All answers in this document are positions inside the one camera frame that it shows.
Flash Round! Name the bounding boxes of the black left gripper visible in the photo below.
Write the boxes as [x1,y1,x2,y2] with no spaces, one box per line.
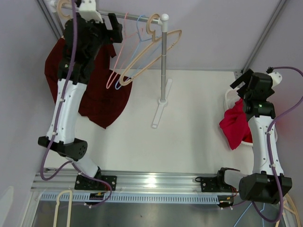
[83,13,122,61]

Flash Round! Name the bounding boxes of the pink thin hanger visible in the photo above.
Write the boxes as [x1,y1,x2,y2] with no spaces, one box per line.
[106,12,137,89]

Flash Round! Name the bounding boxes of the beige wooden hanger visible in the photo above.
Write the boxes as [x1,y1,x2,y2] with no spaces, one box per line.
[115,13,182,90]

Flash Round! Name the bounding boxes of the light blue thin hanger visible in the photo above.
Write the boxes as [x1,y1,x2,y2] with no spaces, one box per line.
[115,14,161,90]

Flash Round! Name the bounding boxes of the magenta pink t shirt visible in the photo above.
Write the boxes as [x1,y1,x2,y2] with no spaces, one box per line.
[219,99,251,150]

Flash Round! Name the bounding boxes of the red t shirt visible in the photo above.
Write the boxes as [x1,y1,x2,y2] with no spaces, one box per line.
[242,134,253,143]

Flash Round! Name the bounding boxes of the dark maroon t shirt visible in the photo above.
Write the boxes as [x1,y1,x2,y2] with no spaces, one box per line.
[45,38,132,129]

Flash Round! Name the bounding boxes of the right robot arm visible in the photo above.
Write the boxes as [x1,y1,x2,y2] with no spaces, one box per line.
[215,69,292,204]

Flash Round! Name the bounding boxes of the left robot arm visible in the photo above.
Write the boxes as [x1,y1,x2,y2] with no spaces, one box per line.
[38,13,123,190]

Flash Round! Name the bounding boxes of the blue hanger bottom right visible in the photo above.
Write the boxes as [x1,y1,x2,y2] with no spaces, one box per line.
[234,203,268,227]

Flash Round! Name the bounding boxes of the white perforated plastic basket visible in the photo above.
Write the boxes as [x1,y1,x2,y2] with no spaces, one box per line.
[223,89,252,146]

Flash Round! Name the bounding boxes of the aluminium corner frame post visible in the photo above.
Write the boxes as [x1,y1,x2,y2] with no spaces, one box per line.
[240,0,289,73]

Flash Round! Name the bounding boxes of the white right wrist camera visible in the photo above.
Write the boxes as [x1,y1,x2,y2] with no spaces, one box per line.
[266,67,283,88]

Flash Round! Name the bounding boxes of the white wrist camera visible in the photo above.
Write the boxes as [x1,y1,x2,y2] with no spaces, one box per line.
[266,67,283,88]
[79,0,104,24]

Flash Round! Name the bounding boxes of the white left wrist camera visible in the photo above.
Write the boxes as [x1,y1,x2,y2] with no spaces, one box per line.
[79,0,104,24]

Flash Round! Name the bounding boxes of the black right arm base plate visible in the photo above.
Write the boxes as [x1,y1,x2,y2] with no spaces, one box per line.
[195,176,234,193]

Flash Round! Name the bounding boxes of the aluminium frame rail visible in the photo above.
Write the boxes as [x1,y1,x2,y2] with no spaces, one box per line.
[31,169,215,194]

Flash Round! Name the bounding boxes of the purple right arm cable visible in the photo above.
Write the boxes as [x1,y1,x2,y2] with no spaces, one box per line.
[220,66,303,223]

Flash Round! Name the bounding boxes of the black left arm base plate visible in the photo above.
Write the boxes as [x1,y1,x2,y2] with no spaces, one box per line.
[74,175,117,191]

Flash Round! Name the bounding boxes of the white slotted cable duct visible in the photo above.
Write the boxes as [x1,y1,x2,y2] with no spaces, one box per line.
[40,192,220,204]

